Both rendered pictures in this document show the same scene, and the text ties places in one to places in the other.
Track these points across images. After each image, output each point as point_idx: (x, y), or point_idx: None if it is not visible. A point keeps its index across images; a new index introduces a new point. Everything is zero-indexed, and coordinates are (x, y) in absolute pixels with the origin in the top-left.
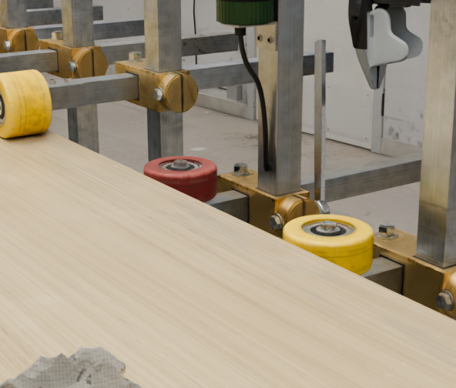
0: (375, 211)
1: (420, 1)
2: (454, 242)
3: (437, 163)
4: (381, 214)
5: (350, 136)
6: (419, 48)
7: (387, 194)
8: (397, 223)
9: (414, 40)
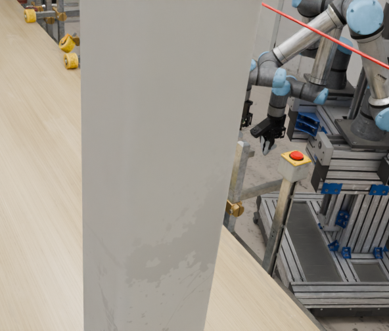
0: (259, 103)
1: (241, 129)
2: (235, 198)
3: (233, 181)
4: (261, 105)
5: (257, 58)
6: (242, 135)
7: (266, 94)
8: (266, 111)
9: (241, 133)
